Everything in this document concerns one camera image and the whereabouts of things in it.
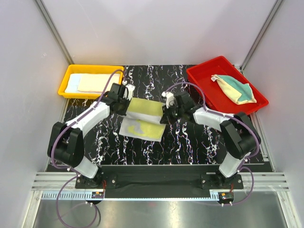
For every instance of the red plastic bin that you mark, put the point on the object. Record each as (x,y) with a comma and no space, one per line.
(215,97)

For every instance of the right corner aluminium post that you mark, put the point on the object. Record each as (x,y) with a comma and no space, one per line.
(267,23)

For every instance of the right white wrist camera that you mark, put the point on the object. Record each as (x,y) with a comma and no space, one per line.
(169,98)

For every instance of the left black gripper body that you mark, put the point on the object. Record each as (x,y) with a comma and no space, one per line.
(124,104)

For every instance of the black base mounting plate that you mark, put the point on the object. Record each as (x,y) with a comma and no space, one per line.
(203,176)

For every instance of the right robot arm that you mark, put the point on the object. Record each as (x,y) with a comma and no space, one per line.
(240,136)

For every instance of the corner aluminium post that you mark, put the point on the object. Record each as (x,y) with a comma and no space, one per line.
(54,31)
(267,23)

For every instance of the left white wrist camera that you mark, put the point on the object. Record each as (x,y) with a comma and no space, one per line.
(129,90)

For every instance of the aluminium frame rail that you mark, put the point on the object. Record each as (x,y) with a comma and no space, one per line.
(61,186)

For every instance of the pink towel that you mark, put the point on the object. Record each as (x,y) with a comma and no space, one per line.
(96,83)

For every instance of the teal patterned towel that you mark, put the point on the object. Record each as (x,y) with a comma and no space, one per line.
(236,91)

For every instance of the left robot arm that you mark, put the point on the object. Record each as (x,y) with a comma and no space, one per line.
(66,144)

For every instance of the small electronics board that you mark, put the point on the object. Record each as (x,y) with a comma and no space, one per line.
(98,194)
(226,196)

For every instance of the light blue towel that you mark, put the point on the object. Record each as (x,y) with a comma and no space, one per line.
(73,83)

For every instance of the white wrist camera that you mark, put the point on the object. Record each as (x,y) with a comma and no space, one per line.
(129,90)
(169,98)

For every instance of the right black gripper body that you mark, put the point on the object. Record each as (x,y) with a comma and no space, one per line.
(173,113)

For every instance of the left corner aluminium post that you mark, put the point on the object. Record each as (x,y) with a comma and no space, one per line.
(54,31)

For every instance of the yellow-green towel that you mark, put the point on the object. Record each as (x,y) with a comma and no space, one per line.
(142,120)

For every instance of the left small electronics board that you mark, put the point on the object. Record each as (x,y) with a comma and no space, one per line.
(98,194)

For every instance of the right small electronics board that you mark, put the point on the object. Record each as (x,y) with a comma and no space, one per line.
(226,196)

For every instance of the yellow plastic bin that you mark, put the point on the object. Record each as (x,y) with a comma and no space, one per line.
(88,69)

